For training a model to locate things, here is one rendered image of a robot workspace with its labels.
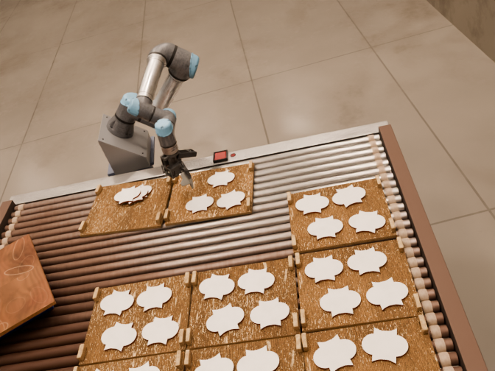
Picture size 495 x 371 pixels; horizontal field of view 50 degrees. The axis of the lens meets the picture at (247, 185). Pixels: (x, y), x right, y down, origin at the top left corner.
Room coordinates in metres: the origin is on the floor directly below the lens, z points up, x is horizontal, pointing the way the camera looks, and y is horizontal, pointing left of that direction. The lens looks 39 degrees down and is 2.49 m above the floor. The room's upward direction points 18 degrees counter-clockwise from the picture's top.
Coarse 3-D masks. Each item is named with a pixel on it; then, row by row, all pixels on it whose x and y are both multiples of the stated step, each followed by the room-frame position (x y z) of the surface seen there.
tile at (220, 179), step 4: (216, 172) 2.08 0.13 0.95; (220, 172) 2.07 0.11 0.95; (224, 172) 2.06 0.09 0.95; (228, 172) 2.05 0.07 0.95; (212, 176) 2.06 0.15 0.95; (216, 176) 2.05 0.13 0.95; (220, 176) 2.04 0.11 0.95; (224, 176) 2.03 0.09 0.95; (228, 176) 2.02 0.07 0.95; (232, 176) 2.01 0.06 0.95; (208, 180) 2.04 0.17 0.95; (212, 180) 2.03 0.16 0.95; (216, 180) 2.02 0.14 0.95; (220, 180) 2.01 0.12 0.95; (224, 180) 2.00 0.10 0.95; (228, 180) 1.99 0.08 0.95; (232, 180) 1.99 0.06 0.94; (212, 184) 2.00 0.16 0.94; (216, 184) 1.99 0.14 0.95; (220, 184) 1.98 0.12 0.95; (224, 184) 1.97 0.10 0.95
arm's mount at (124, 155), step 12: (108, 120) 2.66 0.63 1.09; (108, 132) 2.53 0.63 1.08; (144, 132) 2.65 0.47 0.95; (108, 144) 2.43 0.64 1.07; (120, 144) 2.46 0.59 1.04; (132, 144) 2.50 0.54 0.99; (144, 144) 2.54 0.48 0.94; (108, 156) 2.43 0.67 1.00; (120, 156) 2.43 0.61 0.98; (132, 156) 2.42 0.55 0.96; (144, 156) 2.42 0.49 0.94; (120, 168) 2.43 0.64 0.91; (132, 168) 2.43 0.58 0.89
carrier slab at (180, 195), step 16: (192, 176) 2.12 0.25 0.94; (208, 176) 2.08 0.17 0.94; (240, 176) 2.01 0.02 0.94; (176, 192) 2.04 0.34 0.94; (192, 192) 2.00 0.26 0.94; (208, 192) 1.96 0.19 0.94; (224, 192) 1.93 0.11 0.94; (176, 208) 1.92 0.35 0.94; (208, 208) 1.85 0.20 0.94; (224, 208) 1.81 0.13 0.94; (240, 208) 1.78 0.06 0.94; (176, 224) 1.82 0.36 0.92
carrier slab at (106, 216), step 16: (112, 192) 2.20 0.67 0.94; (160, 192) 2.08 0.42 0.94; (96, 208) 2.11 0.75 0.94; (112, 208) 2.07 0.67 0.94; (128, 208) 2.03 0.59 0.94; (144, 208) 1.99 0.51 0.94; (160, 208) 1.95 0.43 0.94; (96, 224) 1.99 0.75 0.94; (112, 224) 1.95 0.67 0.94; (128, 224) 1.91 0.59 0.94; (144, 224) 1.88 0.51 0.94; (160, 224) 1.85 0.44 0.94
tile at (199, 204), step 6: (192, 198) 1.94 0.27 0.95; (198, 198) 1.93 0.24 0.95; (204, 198) 1.92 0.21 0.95; (210, 198) 1.90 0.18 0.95; (186, 204) 1.91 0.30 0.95; (192, 204) 1.90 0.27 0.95; (198, 204) 1.89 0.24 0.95; (204, 204) 1.88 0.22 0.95; (210, 204) 1.86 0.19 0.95; (192, 210) 1.86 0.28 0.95; (198, 210) 1.85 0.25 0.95; (204, 210) 1.84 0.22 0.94
